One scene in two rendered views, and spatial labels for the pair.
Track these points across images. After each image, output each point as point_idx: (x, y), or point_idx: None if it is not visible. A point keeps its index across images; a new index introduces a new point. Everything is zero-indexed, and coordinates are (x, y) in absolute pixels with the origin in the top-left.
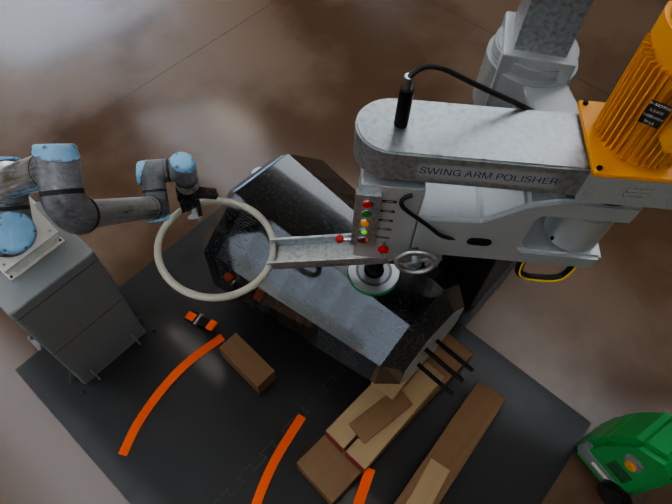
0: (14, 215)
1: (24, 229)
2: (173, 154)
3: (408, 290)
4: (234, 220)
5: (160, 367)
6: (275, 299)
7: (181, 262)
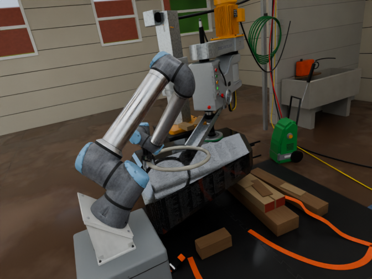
0: (129, 161)
1: (138, 167)
2: None
3: (223, 132)
4: (155, 173)
5: None
6: (202, 179)
7: None
